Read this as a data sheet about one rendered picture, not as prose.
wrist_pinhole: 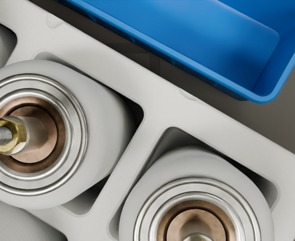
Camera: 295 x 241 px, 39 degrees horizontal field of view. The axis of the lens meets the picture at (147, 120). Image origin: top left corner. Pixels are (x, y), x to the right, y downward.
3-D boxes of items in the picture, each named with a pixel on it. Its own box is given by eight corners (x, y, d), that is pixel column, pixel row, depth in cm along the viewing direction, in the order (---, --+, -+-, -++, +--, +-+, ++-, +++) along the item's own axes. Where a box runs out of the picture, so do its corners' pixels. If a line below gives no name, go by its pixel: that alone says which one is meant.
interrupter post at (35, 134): (55, 123, 26) (37, 122, 23) (41, 158, 26) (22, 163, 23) (19, 109, 26) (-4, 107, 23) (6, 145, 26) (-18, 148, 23)
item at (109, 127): (150, 103, 44) (128, 87, 26) (118, 190, 44) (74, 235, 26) (65, 72, 44) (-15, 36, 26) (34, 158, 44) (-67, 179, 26)
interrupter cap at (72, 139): (107, 98, 26) (105, 97, 25) (66, 213, 26) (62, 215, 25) (-4, 57, 27) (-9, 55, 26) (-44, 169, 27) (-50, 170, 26)
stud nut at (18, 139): (31, 127, 23) (25, 127, 22) (20, 156, 23) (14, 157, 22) (-2, 115, 23) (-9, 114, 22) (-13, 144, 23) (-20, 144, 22)
